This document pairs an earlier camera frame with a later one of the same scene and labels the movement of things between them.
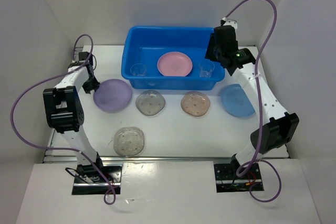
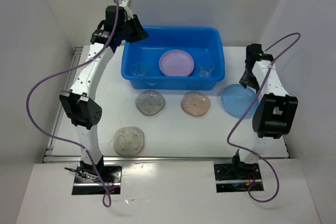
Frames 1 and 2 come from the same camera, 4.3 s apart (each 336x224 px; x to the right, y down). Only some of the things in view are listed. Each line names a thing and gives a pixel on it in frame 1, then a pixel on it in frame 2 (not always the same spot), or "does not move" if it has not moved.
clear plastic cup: x=205 y=68 does not move
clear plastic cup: x=138 y=69 does not move
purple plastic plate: x=112 y=96 → x=176 y=63
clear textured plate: x=128 y=141 does not move
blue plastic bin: x=143 y=46 does not move
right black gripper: x=209 y=53 → x=244 y=81
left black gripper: x=94 y=86 → x=140 y=33
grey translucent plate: x=150 y=103 does not move
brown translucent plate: x=195 y=103 does not move
